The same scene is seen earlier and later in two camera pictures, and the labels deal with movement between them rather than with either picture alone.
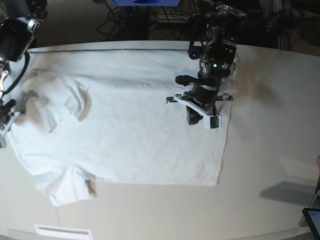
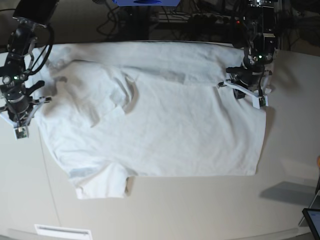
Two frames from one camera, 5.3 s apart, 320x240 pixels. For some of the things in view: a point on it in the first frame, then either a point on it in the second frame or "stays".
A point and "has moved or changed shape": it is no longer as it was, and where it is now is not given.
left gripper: x=5 y=111 to x=19 y=108
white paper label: x=57 y=232 stays
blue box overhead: x=145 y=3 stays
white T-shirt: x=96 y=115 has moved or changed shape
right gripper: x=205 y=95 to x=252 y=79
